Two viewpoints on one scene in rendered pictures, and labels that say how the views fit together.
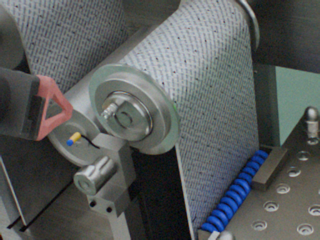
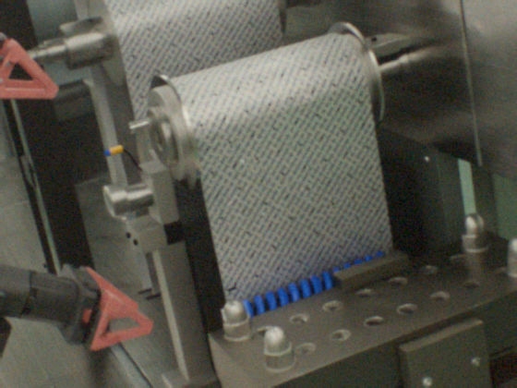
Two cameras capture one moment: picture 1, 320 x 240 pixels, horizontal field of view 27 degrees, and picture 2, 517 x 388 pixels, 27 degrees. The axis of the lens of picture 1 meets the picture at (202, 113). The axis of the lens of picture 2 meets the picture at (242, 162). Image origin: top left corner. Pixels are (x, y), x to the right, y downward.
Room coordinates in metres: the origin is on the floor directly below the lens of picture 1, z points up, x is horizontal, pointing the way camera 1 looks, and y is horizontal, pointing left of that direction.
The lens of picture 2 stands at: (-0.19, -0.72, 1.62)
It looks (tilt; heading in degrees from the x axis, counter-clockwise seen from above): 19 degrees down; 37
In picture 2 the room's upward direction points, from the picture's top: 11 degrees counter-clockwise
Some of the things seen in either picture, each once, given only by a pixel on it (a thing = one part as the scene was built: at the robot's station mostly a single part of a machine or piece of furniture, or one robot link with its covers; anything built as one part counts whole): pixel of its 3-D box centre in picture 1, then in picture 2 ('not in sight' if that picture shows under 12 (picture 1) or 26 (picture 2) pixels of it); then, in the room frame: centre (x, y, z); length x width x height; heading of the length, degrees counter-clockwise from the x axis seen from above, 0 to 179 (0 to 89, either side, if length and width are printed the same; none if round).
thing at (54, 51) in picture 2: not in sight; (43, 54); (0.84, 0.35, 1.33); 0.06 x 0.03 x 0.03; 146
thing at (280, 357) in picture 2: not in sight; (277, 345); (0.64, -0.09, 1.05); 0.04 x 0.04 x 0.04
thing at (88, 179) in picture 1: (89, 180); (115, 199); (0.72, 0.17, 1.18); 0.04 x 0.02 x 0.04; 56
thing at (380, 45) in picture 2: not in sight; (378, 43); (1.02, -0.07, 1.28); 0.06 x 0.05 x 0.02; 146
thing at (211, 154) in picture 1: (222, 146); (301, 217); (0.84, -0.02, 1.11); 0.23 x 0.01 x 0.18; 146
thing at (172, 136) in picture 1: (133, 110); (174, 132); (0.77, 0.09, 1.25); 0.15 x 0.01 x 0.15; 56
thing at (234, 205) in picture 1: (239, 192); (319, 287); (0.82, -0.04, 1.03); 0.21 x 0.04 x 0.03; 146
